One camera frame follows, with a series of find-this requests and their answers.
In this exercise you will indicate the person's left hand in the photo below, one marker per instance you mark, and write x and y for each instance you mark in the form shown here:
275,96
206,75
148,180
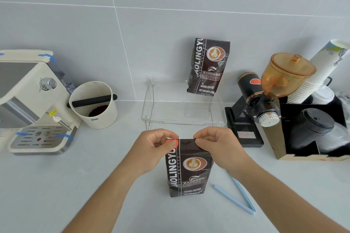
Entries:
146,153

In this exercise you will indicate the person's right hand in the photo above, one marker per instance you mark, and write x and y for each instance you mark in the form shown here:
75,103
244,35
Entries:
222,149

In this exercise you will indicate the person's left thumb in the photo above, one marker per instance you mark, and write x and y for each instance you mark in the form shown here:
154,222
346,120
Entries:
163,143

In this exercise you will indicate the person's right thumb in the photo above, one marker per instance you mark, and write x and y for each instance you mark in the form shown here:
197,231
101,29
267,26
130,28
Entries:
203,146

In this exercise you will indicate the dark brown coffee bean bag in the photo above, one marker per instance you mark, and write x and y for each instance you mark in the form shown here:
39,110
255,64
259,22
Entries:
209,71
191,182

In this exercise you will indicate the person's left forearm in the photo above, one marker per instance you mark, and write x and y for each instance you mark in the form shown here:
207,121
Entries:
106,200

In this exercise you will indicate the person's right forearm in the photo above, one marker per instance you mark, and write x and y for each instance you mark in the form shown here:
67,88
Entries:
281,200

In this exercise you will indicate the clear acrylic shelf riser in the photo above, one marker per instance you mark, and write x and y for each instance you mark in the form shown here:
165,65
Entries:
180,110

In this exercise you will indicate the white knock box black bar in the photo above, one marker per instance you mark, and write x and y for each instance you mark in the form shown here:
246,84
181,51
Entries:
104,115

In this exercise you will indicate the light blue bag sealing clip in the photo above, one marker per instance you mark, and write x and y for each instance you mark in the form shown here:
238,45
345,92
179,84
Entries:
246,200

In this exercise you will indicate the black and brown cup organiser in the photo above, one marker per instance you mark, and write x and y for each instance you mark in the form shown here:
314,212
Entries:
273,137

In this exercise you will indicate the black grinder amber hopper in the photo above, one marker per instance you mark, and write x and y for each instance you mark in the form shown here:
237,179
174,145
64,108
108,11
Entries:
284,77

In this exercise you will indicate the stack of black cup lids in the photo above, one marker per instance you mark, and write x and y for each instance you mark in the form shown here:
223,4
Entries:
311,129

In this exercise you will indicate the stack of printed paper cups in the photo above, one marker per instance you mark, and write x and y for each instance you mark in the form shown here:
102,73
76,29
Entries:
314,77

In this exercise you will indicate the stack of white cup lids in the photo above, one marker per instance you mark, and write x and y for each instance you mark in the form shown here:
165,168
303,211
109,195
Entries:
324,95

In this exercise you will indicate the stack of clear cup lids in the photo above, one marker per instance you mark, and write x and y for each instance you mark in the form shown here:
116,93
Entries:
337,140

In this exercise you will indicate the cream espresso machine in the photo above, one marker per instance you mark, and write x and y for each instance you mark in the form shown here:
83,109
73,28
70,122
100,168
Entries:
24,96

